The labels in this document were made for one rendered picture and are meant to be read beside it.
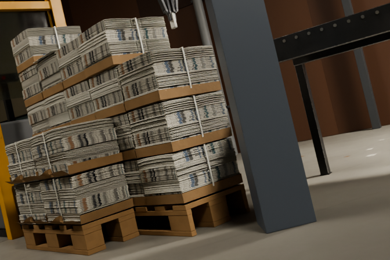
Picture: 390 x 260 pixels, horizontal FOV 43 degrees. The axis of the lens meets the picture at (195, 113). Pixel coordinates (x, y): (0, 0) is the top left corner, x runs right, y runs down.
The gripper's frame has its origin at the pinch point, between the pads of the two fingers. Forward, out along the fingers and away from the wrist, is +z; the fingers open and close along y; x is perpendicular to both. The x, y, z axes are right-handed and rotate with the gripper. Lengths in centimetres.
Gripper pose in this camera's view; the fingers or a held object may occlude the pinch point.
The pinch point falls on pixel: (172, 21)
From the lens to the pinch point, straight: 230.9
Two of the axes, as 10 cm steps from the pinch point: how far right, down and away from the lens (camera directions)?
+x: 6.3, -1.7, -7.6
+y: -7.4, 1.6, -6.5
